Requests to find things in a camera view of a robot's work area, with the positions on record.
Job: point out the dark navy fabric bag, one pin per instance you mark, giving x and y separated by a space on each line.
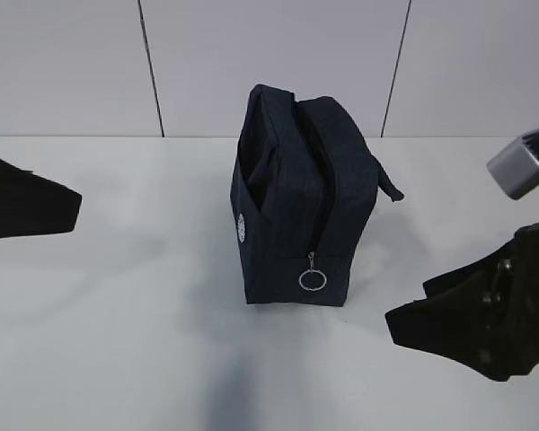
303 188

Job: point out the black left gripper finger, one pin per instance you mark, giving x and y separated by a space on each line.
31 205

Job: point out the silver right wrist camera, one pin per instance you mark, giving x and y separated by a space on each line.
516 167

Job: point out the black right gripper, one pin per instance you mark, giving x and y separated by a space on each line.
508 281

